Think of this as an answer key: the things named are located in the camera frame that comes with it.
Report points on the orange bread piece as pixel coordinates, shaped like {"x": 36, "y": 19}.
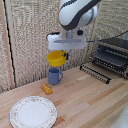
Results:
{"x": 46, "y": 89}

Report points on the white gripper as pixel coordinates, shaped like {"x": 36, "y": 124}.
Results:
{"x": 66, "y": 41}

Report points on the yellow bowl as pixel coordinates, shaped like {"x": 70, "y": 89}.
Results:
{"x": 56, "y": 58}

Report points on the black oven rack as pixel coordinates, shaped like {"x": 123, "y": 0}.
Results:
{"x": 95, "y": 73}

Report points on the white floral plate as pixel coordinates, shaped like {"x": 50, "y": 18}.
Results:
{"x": 33, "y": 112}

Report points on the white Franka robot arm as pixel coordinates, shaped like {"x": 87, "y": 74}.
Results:
{"x": 76, "y": 14}

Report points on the blue mug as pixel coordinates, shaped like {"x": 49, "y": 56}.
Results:
{"x": 53, "y": 76}

